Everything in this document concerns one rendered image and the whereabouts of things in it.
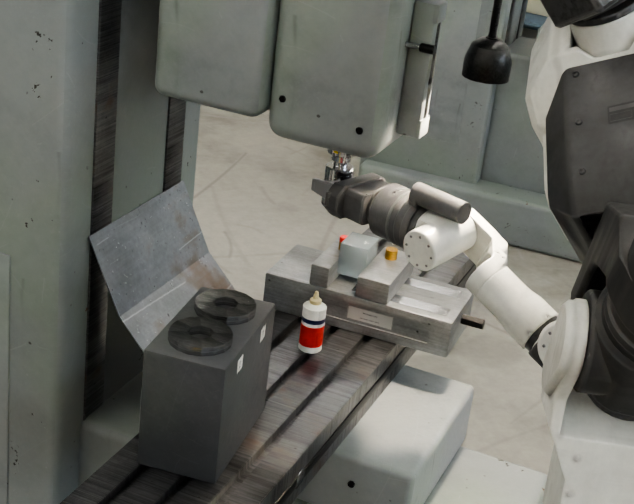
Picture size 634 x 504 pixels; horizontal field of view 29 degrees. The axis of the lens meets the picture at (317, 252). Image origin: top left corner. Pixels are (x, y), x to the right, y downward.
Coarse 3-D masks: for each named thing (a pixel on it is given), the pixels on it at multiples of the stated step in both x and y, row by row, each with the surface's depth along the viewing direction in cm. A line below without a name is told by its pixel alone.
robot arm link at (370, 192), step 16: (368, 176) 201; (336, 192) 196; (352, 192) 195; (368, 192) 195; (384, 192) 193; (400, 192) 192; (336, 208) 196; (352, 208) 196; (368, 208) 195; (384, 208) 191; (384, 224) 191
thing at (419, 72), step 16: (416, 0) 185; (432, 0) 186; (416, 16) 186; (432, 16) 185; (416, 32) 187; (432, 32) 186; (416, 64) 188; (432, 64) 189; (416, 80) 189; (432, 80) 192; (416, 96) 190; (400, 112) 192; (416, 112) 191; (400, 128) 193; (416, 128) 192
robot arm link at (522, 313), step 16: (512, 272) 184; (496, 288) 182; (512, 288) 181; (528, 288) 183; (496, 304) 182; (512, 304) 180; (528, 304) 180; (544, 304) 180; (512, 320) 180; (528, 320) 179; (544, 320) 178; (512, 336) 182; (528, 336) 179; (528, 352) 177
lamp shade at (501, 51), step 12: (468, 48) 188; (480, 48) 185; (492, 48) 185; (504, 48) 186; (468, 60) 187; (480, 60) 185; (492, 60) 185; (504, 60) 186; (468, 72) 187; (480, 72) 186; (492, 72) 185; (504, 72) 186
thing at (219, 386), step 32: (192, 320) 176; (224, 320) 178; (256, 320) 181; (160, 352) 169; (192, 352) 169; (224, 352) 171; (256, 352) 181; (160, 384) 171; (192, 384) 169; (224, 384) 168; (256, 384) 185; (160, 416) 173; (192, 416) 171; (224, 416) 172; (256, 416) 190; (160, 448) 175; (192, 448) 173; (224, 448) 175
